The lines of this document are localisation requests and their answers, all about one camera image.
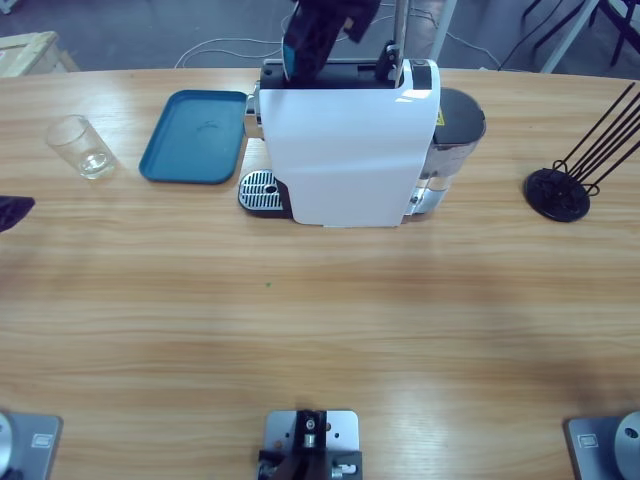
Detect wooden crate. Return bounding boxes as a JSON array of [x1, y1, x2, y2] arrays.
[[0, 30, 81, 80]]

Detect black metal chair frame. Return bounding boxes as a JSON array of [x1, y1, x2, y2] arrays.
[[522, 0, 640, 66]]

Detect grey camera mount plate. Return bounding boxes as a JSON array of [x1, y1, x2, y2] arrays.
[[257, 408, 364, 480]]

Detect blue plastic tray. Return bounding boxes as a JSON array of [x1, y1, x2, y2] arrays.
[[138, 89, 250, 186]]

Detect black power cable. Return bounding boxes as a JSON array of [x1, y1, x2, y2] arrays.
[[497, 9, 571, 71]]

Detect water tank with black lid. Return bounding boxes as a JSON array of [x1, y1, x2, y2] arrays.
[[418, 87, 487, 194]]

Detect silver coffee machine lever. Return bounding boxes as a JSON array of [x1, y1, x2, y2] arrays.
[[372, 0, 407, 84]]

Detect metal drip tray grate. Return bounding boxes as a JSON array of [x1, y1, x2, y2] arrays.
[[238, 169, 284, 210]]

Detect clear drinking glass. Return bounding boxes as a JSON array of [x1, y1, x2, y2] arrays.
[[45, 114, 117, 181]]

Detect black capsule holder with rods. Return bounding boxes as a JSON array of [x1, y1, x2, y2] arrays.
[[523, 83, 640, 223]]

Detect white metal frame leg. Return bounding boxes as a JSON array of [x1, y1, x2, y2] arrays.
[[541, 0, 601, 75], [428, 0, 459, 61]]

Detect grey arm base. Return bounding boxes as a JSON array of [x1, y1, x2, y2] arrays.
[[563, 410, 640, 480], [0, 409, 65, 480]]

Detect white floor cable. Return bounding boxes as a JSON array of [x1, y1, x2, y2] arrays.
[[174, 0, 501, 70]]

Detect white capsule coffee machine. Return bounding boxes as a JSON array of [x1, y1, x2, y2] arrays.
[[237, 58, 444, 230]]

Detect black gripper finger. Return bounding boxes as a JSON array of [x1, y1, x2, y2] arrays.
[[344, 0, 381, 44], [287, 0, 346, 84], [0, 195, 36, 234]]

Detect blue coffee capsule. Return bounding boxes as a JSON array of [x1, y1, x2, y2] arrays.
[[282, 29, 303, 81]]

